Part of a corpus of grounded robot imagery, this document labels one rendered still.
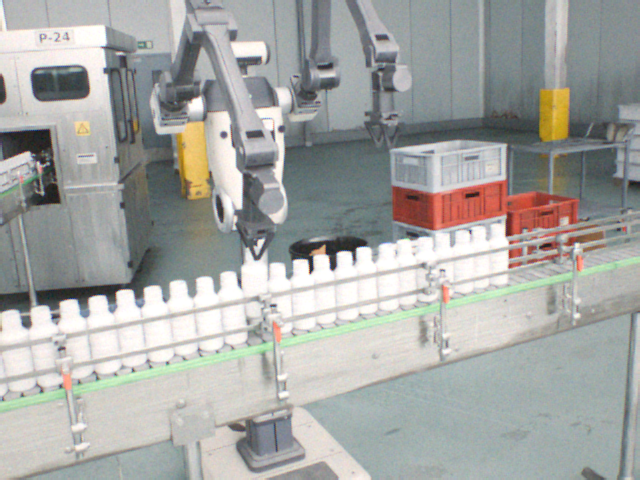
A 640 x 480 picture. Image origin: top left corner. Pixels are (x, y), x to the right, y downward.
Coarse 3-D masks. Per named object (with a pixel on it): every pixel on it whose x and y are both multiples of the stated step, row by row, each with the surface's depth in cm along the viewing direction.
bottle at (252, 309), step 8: (248, 248) 154; (256, 248) 155; (248, 256) 152; (248, 264) 153; (256, 264) 153; (264, 264) 155; (248, 272) 152; (256, 272) 152; (264, 272) 154; (248, 280) 153; (256, 280) 153; (264, 280) 154; (248, 288) 154; (256, 288) 154; (264, 288) 155; (248, 296) 155; (248, 304) 156; (256, 304) 156; (248, 312) 157; (256, 312) 157
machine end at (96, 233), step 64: (0, 64) 460; (64, 64) 465; (128, 64) 577; (0, 128) 468; (64, 128) 476; (128, 128) 549; (64, 192) 483; (128, 192) 526; (0, 256) 492; (64, 256) 498; (128, 256) 507
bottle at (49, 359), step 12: (36, 312) 136; (48, 312) 137; (36, 324) 136; (48, 324) 137; (36, 336) 136; (48, 336) 136; (36, 348) 136; (48, 348) 137; (36, 360) 137; (48, 360) 137; (48, 384) 138
